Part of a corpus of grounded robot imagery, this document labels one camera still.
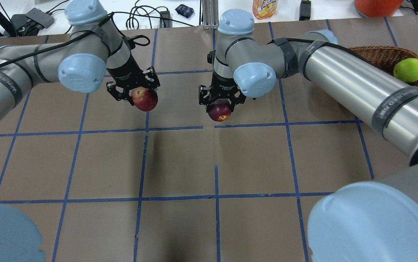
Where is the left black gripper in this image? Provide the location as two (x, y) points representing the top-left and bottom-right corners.
(106, 55), (160, 104)

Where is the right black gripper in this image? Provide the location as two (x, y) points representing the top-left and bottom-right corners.
(199, 72), (246, 110)

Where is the red apple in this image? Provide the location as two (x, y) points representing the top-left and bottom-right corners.
(131, 87), (158, 112)
(208, 101), (232, 122)

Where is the green apple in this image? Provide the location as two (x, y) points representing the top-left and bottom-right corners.
(393, 58), (418, 83)

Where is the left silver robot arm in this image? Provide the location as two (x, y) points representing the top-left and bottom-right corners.
(0, 0), (160, 262)

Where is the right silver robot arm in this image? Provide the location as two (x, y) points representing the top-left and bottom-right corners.
(198, 9), (418, 262)

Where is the wicker basket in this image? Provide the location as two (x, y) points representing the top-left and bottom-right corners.
(350, 46), (418, 87)

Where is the dark blue pouch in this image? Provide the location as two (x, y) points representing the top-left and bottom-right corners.
(175, 4), (194, 19)

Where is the orange juice bottle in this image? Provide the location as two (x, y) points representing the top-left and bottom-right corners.
(252, 0), (278, 20)

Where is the black power adapter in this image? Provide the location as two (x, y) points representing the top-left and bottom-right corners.
(298, 0), (312, 20)

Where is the orange bucket grey lid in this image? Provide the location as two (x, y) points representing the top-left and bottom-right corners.
(354, 0), (403, 17)

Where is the aluminium frame post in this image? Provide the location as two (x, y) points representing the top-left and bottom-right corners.
(201, 0), (219, 30)

